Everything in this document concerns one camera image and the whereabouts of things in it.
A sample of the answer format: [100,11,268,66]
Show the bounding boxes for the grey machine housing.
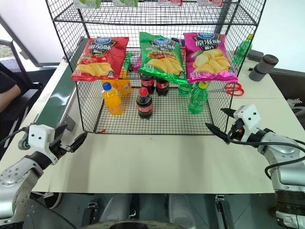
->
[246,49,270,61]

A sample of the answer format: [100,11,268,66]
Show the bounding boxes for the cola bottle red cap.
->
[135,87,153,119]

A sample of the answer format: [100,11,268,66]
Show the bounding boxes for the green conveyor belt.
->
[22,35,90,132]

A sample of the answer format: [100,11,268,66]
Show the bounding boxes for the pink drink carton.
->
[197,0,224,7]
[158,0,183,7]

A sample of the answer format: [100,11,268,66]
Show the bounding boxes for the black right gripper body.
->
[227,119,250,143]

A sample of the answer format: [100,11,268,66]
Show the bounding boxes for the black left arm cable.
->
[0,127,31,146]

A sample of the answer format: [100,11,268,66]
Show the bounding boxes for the black office chair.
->
[0,39,44,96]

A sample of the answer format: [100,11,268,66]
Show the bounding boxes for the black wire mesh rack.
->
[45,0,267,136]

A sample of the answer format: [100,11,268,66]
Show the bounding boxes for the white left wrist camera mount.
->
[28,124,57,165]

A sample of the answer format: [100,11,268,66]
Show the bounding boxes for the magenta potato chips bag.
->
[183,32,239,84]

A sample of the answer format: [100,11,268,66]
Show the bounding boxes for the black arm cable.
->
[0,127,31,146]
[225,128,305,181]

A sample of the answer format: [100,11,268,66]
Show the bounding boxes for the red potato chips bag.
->
[71,36,130,82]

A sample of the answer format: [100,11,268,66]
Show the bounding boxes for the purple snack packet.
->
[171,37,187,47]

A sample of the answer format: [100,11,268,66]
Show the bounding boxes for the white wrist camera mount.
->
[233,104,261,134]
[28,124,57,165]

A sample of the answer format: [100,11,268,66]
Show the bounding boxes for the green potato chips bag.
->
[138,31,189,85]

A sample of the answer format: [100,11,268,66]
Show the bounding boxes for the magenta snack packet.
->
[133,54,142,72]

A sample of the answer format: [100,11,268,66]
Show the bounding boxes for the red handled scissors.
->
[224,82,245,96]

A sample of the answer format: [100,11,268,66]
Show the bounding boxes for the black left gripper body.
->
[50,139,72,165]

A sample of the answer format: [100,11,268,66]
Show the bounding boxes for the green soda bottle yellow cap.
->
[231,33,254,65]
[188,81,210,115]

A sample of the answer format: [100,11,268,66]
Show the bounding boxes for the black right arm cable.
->
[225,128,305,181]

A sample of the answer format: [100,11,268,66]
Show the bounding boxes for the grey cylinder roll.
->
[248,54,278,82]

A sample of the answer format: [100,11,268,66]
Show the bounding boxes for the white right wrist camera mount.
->
[233,104,261,134]

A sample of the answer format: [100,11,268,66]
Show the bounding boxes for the black mat with white print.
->
[269,68,305,131]

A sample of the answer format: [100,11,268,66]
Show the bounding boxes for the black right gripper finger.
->
[204,123,231,144]
[220,108,236,117]

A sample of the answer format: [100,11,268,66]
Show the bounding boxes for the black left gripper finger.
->
[56,123,69,141]
[70,132,88,152]

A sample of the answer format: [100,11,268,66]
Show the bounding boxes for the orange soda bottle blue cap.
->
[101,82,124,116]

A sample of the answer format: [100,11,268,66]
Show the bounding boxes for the green drink carton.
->
[72,0,102,9]
[112,0,138,7]

